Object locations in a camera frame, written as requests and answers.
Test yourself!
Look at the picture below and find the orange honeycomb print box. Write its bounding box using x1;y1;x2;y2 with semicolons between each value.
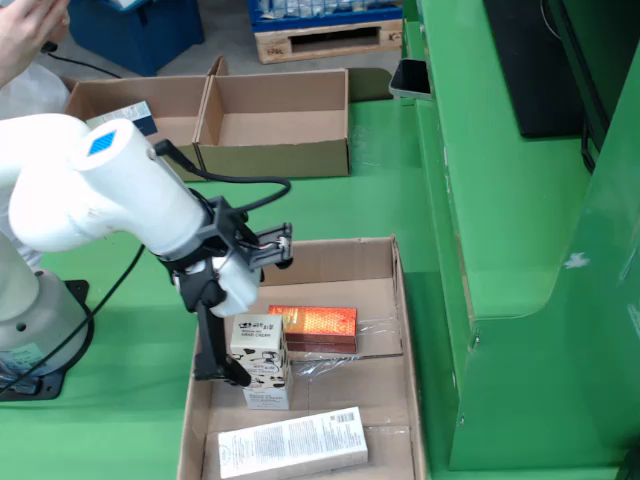
267;304;359;355

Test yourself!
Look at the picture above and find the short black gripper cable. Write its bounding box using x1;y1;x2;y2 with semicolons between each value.
152;139;293;214

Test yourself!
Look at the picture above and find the open cardboard box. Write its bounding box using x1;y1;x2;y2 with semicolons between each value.
63;55;230;184

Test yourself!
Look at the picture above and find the black smartphone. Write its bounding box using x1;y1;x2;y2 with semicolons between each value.
388;58;434;101

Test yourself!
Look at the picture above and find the person's bare hand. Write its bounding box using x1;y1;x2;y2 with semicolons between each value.
0;0;71;89

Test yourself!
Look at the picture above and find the black monitor cable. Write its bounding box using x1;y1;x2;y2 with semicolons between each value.
579;117;601;174

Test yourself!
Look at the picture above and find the clear plastic film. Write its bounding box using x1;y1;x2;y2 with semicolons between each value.
214;319;406;381

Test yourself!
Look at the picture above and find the wooden pallet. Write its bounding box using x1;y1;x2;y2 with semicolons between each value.
253;19;404;65

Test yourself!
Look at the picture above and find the blue mesh crate holding plastic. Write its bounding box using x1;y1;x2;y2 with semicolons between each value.
248;0;404;34

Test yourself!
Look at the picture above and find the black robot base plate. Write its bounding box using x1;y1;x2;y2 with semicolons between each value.
0;279;96;401

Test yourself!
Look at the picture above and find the long white barcode box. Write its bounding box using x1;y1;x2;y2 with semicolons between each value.
217;406;370;480

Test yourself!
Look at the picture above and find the green metal shelf unit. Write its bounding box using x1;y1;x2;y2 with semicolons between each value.
399;0;640;474

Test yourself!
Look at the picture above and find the cardboard box with flap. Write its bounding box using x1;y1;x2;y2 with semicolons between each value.
192;67;394;181

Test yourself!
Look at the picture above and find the large cardboard tray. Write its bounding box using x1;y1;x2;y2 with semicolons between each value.
177;235;429;480

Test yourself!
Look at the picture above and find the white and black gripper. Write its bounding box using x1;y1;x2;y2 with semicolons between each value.
159;243;265;388

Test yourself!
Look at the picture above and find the black floor cable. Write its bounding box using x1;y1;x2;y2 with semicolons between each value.
42;42;122;80

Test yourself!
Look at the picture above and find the blue and white box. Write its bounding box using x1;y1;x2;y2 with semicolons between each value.
84;100;159;137

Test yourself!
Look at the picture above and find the cow print hand cream box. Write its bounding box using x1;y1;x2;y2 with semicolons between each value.
229;313;294;411

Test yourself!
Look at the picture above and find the black computer monitor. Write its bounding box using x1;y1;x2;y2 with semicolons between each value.
482;0;609;140

